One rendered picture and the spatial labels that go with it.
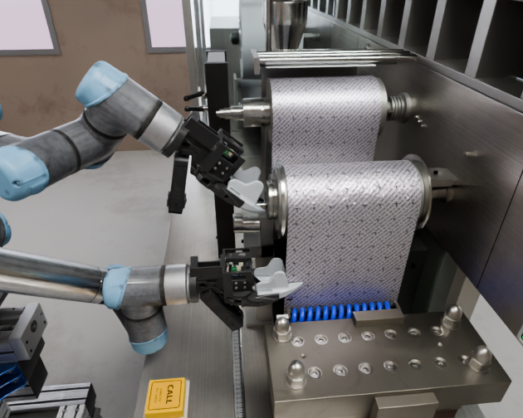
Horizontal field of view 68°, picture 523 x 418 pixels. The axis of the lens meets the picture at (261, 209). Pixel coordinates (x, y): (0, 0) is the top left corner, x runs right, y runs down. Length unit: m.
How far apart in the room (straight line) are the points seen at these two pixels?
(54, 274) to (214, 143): 0.39
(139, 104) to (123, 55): 3.39
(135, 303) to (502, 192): 0.63
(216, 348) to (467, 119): 0.68
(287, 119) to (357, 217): 0.27
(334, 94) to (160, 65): 3.21
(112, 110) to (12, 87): 3.79
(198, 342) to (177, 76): 3.30
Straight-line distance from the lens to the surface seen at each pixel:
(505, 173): 0.70
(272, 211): 0.70
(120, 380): 2.07
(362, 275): 0.80
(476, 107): 0.77
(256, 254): 0.81
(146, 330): 0.80
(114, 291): 0.75
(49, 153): 0.65
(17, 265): 0.80
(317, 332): 0.78
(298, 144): 0.88
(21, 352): 1.32
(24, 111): 4.46
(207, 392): 0.86
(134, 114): 0.64
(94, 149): 0.69
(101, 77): 0.64
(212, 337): 0.94
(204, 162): 0.66
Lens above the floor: 1.62
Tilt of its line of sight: 32 degrees down
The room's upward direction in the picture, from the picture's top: straight up
